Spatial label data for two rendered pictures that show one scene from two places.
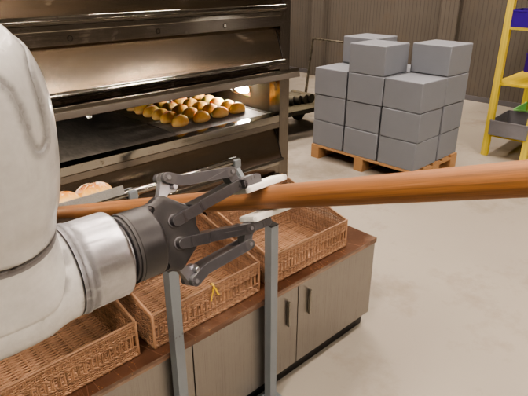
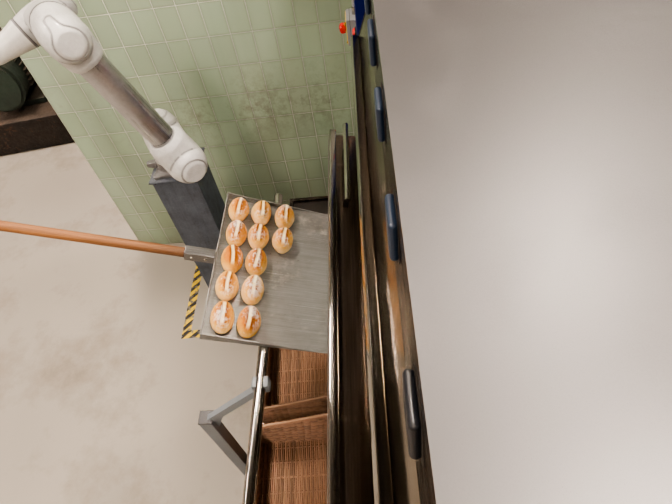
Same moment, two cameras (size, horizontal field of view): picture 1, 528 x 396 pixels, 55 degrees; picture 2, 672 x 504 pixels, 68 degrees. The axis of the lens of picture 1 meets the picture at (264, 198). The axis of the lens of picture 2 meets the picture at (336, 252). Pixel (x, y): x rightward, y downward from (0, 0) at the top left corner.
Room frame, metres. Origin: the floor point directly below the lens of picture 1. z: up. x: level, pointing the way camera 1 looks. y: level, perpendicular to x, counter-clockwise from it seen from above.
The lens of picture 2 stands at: (2.30, 0.28, 2.37)
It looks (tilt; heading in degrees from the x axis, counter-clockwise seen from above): 50 degrees down; 141
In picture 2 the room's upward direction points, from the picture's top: 11 degrees counter-clockwise
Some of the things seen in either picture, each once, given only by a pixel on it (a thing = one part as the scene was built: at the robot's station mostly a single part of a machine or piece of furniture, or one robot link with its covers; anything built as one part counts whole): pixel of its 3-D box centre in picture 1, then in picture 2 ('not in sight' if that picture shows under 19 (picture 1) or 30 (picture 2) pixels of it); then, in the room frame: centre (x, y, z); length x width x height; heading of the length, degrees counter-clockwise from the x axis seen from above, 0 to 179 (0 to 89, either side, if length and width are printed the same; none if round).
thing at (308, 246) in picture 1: (276, 223); not in sight; (2.29, -0.06, 0.72); 0.56 x 0.49 x 0.28; 133
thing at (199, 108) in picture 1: (181, 104); not in sight; (2.77, 0.46, 1.21); 0.61 x 0.48 x 0.06; 43
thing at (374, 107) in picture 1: (386, 104); not in sight; (5.25, -1.28, 0.63); 1.27 x 0.86 x 1.26; 44
